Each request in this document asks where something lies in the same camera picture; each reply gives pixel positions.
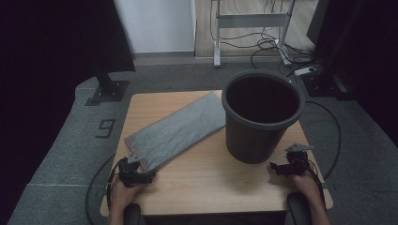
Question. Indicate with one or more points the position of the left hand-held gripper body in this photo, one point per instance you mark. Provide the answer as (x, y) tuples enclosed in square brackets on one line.
[(130, 172)]

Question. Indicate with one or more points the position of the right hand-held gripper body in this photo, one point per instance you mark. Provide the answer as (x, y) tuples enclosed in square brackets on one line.
[(297, 164)]

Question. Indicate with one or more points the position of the black plastic trash bin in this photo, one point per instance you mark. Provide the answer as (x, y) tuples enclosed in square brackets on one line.
[(250, 146)]

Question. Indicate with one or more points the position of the grey plastic garbage bag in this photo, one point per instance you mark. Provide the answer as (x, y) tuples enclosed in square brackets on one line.
[(175, 131)]

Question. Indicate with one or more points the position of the person's right hand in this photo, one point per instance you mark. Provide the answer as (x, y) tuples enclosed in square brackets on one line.
[(305, 187)]

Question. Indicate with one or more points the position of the person's left hand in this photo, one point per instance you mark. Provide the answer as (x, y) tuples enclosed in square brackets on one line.
[(122, 197)]

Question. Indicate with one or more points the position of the black chair armrest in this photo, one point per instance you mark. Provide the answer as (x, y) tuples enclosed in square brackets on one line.
[(133, 215)]

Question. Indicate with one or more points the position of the black equipment stand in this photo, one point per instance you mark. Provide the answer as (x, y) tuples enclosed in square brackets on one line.
[(325, 86)]

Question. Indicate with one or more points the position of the small white power strip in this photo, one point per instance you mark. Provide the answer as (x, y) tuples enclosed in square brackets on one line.
[(305, 71)]

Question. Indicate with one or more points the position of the long white power strip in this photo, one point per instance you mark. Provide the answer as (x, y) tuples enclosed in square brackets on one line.
[(284, 54)]

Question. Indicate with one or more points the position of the black panel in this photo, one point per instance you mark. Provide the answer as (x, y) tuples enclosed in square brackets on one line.
[(119, 47)]

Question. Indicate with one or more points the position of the white board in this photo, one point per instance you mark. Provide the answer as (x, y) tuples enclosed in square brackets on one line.
[(156, 25)]

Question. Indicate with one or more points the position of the white metal stand frame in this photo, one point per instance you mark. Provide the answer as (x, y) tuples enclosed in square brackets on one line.
[(250, 20)]

